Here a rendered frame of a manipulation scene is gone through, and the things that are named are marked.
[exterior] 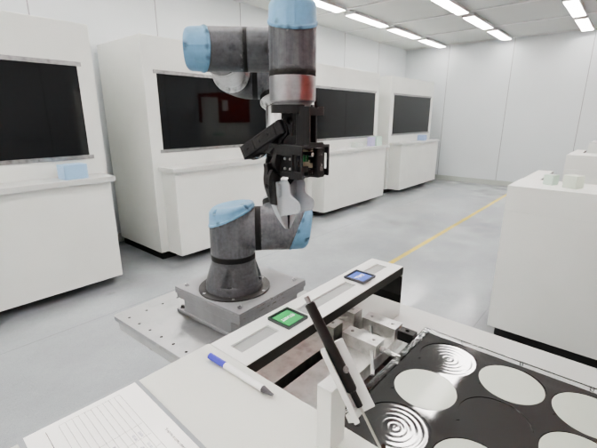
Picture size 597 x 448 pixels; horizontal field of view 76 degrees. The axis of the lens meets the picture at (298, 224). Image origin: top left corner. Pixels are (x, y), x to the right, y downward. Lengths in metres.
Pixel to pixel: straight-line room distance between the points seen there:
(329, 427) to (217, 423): 0.15
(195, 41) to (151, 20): 4.15
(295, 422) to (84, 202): 2.87
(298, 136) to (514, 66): 8.18
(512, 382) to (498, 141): 8.03
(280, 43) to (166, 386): 0.53
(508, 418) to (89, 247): 3.03
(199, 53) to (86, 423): 0.57
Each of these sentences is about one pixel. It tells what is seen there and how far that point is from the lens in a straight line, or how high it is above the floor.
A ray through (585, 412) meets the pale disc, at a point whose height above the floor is 0.90.
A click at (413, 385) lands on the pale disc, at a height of 0.90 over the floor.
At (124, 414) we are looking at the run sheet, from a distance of 0.59.
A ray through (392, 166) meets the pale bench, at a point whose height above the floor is 0.49.
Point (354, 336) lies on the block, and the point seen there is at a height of 0.91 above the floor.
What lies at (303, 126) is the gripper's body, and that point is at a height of 1.32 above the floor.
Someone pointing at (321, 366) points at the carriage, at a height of 0.88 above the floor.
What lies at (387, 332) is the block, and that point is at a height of 0.89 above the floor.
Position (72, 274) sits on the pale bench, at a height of 0.20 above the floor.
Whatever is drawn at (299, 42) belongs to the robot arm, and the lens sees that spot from 0.62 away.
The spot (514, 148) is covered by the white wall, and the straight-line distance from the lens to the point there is 8.64.
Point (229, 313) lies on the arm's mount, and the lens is 0.94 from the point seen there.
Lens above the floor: 1.34
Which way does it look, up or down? 16 degrees down
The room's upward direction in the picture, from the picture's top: straight up
